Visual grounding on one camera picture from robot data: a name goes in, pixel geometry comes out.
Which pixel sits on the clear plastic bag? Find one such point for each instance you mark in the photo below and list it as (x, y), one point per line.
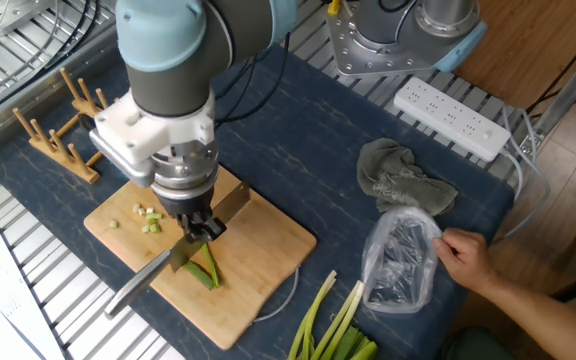
(398, 260)

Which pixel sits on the wooden cutting board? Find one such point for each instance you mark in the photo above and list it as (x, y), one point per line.
(268, 240)

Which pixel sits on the green trousers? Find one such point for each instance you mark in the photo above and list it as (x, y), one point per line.
(478, 345)

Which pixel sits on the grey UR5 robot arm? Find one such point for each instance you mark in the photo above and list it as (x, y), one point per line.
(168, 75)

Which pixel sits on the grey-green rag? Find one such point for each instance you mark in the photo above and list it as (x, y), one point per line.
(398, 175)

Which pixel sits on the yellow plug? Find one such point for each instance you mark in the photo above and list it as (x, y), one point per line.
(334, 6)

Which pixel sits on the person's right forearm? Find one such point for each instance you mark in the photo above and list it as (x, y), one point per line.
(553, 320)

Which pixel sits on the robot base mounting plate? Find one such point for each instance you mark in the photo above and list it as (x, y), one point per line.
(368, 57)

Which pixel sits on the white power strip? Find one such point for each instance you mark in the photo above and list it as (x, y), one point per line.
(448, 117)

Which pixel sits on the aluminium extrusion post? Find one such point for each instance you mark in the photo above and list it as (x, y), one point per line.
(568, 95)

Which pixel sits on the green scallion leaves bundle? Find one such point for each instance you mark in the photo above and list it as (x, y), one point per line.
(350, 345)

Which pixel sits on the dark blue marbled mat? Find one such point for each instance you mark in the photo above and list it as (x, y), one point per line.
(308, 150)

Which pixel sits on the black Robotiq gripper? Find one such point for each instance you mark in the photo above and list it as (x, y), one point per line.
(185, 202)

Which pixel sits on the person's right hand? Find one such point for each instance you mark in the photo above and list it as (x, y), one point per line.
(468, 260)

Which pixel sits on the small white scallion piece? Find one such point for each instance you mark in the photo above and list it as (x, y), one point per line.
(136, 207)

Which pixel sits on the wooden dish rack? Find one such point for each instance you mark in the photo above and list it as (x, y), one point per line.
(75, 167)

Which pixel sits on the steel cleaver knife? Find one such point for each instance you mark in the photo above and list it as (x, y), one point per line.
(233, 202)

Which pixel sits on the green scallion stalk piece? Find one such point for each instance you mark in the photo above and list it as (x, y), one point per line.
(200, 276)

